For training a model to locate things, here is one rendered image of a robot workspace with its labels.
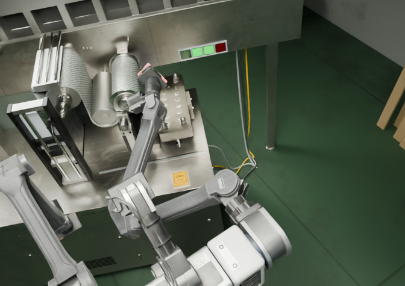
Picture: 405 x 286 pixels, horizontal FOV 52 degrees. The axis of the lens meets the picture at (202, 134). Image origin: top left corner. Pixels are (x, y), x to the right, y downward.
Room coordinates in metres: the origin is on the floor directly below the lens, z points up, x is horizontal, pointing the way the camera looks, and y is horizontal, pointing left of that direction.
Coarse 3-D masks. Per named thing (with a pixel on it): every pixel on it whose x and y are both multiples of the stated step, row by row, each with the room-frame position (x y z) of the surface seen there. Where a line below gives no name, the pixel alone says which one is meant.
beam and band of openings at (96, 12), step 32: (0, 0) 1.65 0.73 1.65; (32, 0) 1.65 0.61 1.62; (64, 0) 1.65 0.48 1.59; (96, 0) 1.66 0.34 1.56; (128, 0) 1.66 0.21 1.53; (160, 0) 1.73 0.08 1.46; (192, 0) 1.69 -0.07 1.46; (224, 0) 1.66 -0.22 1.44; (0, 32) 1.65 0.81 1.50; (32, 32) 1.68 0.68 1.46
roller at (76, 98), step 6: (78, 54) 1.57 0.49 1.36; (54, 90) 1.33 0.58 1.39; (60, 90) 1.33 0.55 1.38; (66, 90) 1.33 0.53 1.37; (72, 90) 1.33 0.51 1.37; (48, 96) 1.33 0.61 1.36; (54, 96) 1.33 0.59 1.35; (72, 96) 1.33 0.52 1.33; (78, 96) 1.33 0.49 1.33; (54, 102) 1.33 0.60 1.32; (72, 102) 1.33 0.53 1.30; (78, 102) 1.33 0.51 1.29
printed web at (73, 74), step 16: (64, 64) 1.46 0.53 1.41; (80, 64) 1.51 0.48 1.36; (112, 64) 1.55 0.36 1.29; (128, 64) 1.51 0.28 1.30; (64, 80) 1.36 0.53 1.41; (80, 80) 1.41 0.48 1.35; (112, 80) 1.44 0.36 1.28; (128, 80) 1.40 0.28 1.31; (80, 128) 1.50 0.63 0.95; (80, 144) 1.40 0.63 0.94
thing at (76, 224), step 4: (72, 216) 0.86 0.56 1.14; (72, 220) 0.85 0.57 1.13; (76, 220) 0.85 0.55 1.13; (72, 224) 0.83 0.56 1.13; (76, 224) 0.83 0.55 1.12; (80, 224) 0.84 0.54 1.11; (72, 228) 0.82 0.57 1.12; (76, 228) 0.82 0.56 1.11; (68, 232) 0.80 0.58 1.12; (60, 236) 0.80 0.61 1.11; (64, 236) 0.80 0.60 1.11
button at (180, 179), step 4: (176, 172) 1.13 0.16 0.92; (180, 172) 1.12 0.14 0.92; (184, 172) 1.12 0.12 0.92; (172, 176) 1.11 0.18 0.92; (176, 176) 1.10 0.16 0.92; (180, 176) 1.10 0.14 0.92; (184, 176) 1.09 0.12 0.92; (176, 180) 1.08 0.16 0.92; (180, 180) 1.08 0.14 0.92; (184, 180) 1.07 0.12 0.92; (176, 184) 1.06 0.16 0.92; (180, 184) 1.06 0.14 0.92; (184, 184) 1.06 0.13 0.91; (188, 184) 1.06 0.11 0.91
